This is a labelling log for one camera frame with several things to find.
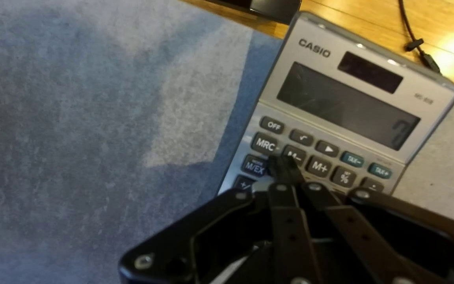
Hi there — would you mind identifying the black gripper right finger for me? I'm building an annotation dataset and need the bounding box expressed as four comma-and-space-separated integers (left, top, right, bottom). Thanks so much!
287, 156, 454, 284

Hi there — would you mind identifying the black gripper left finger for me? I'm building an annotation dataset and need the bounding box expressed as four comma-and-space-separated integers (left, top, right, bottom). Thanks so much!
118, 155, 325, 284

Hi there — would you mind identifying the grey Casio calculator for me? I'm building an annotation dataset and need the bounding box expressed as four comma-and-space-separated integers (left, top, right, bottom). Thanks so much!
216, 11, 454, 199

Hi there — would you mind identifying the black floor object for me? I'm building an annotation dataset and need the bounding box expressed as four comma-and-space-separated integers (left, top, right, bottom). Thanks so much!
205, 0, 303, 26

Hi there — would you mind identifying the black floor cable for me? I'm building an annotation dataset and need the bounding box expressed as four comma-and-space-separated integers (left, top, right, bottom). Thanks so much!
397, 0, 454, 114

